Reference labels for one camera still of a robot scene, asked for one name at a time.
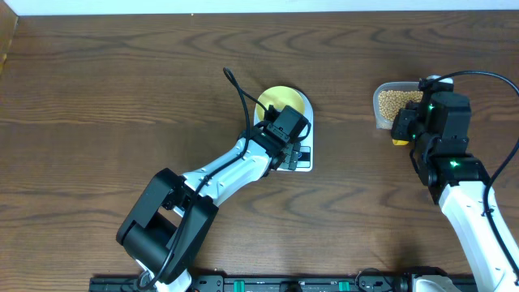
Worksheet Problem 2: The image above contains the yellow measuring scoop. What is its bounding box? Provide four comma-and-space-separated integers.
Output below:
392, 140, 409, 146

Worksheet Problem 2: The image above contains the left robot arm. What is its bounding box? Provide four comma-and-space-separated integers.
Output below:
116, 122, 313, 291

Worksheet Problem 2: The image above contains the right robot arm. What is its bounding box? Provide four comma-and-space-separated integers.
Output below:
391, 92, 518, 291

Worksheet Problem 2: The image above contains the white digital kitchen scale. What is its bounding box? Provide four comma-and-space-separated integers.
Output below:
253, 88, 315, 173

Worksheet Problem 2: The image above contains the pale yellow plastic bowl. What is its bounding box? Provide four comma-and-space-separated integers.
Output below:
257, 86, 305, 114

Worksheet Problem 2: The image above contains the clear plastic container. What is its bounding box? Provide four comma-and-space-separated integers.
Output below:
373, 81, 422, 130

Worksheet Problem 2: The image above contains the pile of soybeans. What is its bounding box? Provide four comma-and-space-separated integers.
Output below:
378, 90, 422, 122

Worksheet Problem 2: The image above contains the cardboard panel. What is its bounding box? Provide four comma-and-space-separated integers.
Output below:
0, 0, 19, 71

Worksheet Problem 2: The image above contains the left black cable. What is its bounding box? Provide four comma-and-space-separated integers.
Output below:
135, 67, 271, 291

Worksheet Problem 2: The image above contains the black cable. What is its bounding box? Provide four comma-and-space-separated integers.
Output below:
135, 67, 271, 291
437, 70, 519, 281

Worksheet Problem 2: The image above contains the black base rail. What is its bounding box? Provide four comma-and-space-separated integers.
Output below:
88, 265, 475, 292

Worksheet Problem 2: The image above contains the right black cable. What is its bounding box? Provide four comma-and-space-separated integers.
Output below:
437, 70, 519, 281

